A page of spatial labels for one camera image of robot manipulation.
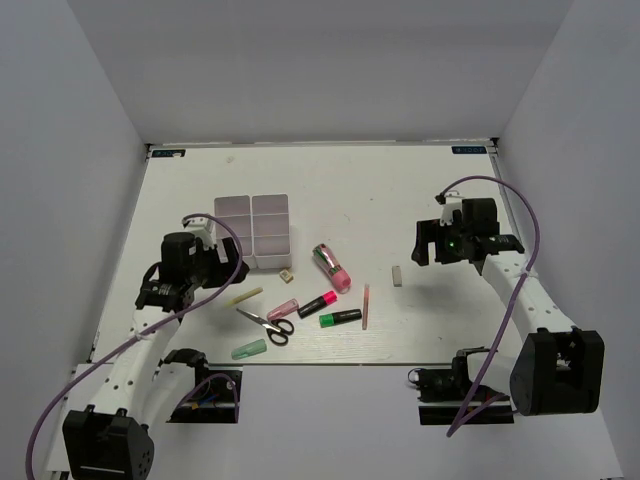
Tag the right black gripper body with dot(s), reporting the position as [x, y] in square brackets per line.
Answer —
[452, 240]

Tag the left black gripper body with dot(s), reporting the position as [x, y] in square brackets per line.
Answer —
[211, 271]

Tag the yellow slim highlighter pen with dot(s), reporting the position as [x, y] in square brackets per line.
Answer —
[245, 296]

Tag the orange slim highlighter pen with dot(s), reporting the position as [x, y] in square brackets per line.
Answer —
[365, 307]

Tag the pink crayon tube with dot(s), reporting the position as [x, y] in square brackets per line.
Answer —
[329, 264]

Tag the pink black highlighter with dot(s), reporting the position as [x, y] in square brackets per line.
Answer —
[317, 304]

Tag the green black highlighter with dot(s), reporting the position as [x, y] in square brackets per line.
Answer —
[336, 318]

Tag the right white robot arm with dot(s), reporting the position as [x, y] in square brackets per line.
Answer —
[559, 368]

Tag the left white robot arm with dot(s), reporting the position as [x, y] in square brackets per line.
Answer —
[110, 437]

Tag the white eraser stick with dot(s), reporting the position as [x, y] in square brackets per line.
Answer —
[397, 276]

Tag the right white organizer tray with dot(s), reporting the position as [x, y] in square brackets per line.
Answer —
[271, 231]

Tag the small tan eraser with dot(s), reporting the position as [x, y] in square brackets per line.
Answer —
[286, 275]

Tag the pink correction tape case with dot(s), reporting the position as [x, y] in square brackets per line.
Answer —
[283, 310]

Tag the right blue corner label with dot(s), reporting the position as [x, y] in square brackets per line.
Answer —
[469, 150]

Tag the blue corner label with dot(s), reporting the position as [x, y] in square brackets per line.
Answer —
[168, 153]
[469, 150]

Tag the green correction tape case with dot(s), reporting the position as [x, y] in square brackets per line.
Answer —
[248, 350]

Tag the left blue corner label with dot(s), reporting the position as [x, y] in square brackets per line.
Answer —
[168, 153]

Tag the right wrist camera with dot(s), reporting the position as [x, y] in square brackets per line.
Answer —
[450, 202]

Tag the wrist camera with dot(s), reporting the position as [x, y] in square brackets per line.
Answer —
[201, 227]
[450, 202]

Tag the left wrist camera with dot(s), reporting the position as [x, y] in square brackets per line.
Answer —
[201, 227]

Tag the black handled scissors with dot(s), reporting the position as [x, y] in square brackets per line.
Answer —
[278, 331]

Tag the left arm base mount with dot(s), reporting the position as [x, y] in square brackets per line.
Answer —
[214, 402]

